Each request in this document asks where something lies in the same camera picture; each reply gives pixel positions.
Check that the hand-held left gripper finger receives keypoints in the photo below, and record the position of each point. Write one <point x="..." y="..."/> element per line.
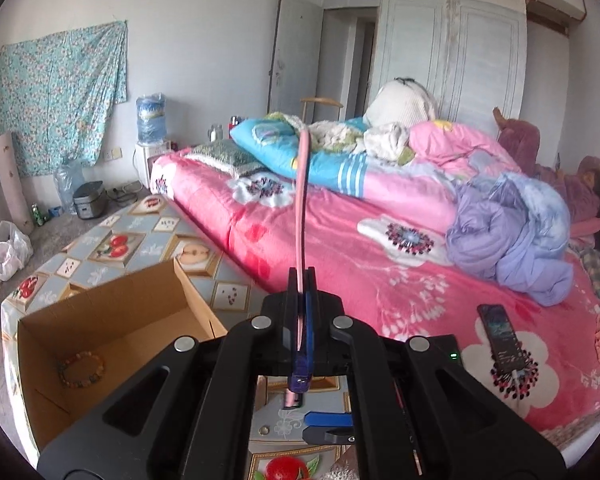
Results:
<point x="296" y="320"/>
<point x="308" y="320"/>

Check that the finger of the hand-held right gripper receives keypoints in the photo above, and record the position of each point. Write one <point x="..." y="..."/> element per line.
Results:
<point x="330" y="419"/>
<point x="330" y="436"/>

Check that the brown cardboard box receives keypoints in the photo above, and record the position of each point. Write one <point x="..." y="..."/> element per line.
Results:
<point x="145" y="310"/>

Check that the black smartphone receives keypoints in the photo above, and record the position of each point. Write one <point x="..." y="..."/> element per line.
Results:
<point x="500" y="335"/>

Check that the lavender bundled cloth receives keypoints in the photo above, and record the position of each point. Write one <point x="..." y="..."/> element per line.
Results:
<point x="505" y="240"/>

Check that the blue striped quilt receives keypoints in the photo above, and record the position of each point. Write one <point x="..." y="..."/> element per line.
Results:
<point x="280" y="155"/>

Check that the plaid cloth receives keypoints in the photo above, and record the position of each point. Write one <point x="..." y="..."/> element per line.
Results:
<point x="597" y="270"/>

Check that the grey-green pillow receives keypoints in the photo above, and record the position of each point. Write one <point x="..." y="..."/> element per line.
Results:
<point x="220" y="155"/>

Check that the cream fleece blanket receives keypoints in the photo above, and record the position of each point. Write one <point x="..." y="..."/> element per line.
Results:
<point x="330" y="135"/>

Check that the pale pink quilt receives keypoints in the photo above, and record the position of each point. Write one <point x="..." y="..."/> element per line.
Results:
<point x="450" y="150"/>

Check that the glass jar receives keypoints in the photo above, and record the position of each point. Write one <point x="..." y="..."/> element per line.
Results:
<point x="215" y="133"/>

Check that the white water dispenser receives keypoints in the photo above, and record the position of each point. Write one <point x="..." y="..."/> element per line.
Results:
<point x="142" y="165"/>

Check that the wooden chair back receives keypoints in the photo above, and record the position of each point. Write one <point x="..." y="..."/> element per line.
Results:
<point x="320" y="100"/>

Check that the mauve plush toy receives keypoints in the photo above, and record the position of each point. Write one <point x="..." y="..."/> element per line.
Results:
<point x="520" y="140"/>

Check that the grey rice cooker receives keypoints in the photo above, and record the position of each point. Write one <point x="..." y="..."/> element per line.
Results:
<point x="87" y="200"/>

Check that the blue water jug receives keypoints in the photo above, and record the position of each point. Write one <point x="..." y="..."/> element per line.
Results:
<point x="150" y="120"/>

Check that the white door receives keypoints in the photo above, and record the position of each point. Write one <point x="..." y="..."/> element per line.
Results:
<point x="295" y="55"/>

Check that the white wardrobe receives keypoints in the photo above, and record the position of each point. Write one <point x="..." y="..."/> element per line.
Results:
<point x="480" y="60"/>

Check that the white plastic bag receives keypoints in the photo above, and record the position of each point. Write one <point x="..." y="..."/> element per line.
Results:
<point x="7" y="255"/>

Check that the pale leaning board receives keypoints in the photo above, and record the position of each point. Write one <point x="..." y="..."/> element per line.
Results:
<point x="10" y="180"/>

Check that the wall socket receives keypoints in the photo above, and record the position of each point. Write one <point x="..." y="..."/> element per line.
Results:
<point x="111" y="153"/>

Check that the teal floral wall cloth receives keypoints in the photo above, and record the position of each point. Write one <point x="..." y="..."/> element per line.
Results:
<point x="55" y="95"/>

